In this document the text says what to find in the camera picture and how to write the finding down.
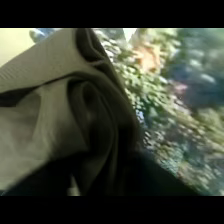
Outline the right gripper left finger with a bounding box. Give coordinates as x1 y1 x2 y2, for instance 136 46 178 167
2 159 74 197

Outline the grey-brown garment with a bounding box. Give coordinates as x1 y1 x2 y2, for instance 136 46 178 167
0 28 149 197

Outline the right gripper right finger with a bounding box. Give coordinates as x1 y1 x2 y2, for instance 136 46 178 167
119 150 201 197

